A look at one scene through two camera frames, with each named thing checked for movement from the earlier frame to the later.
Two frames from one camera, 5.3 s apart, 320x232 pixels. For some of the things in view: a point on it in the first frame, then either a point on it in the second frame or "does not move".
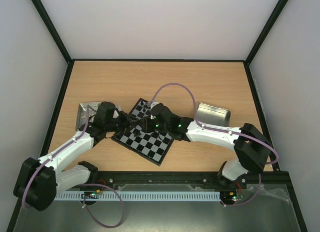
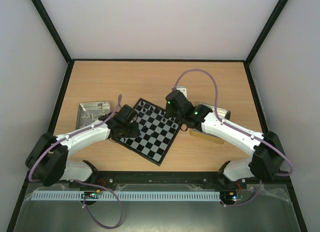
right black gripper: x=147 y=124 to x=171 y=109
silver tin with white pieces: x=86 y=112 does not move
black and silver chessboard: x=150 y=145 does not move
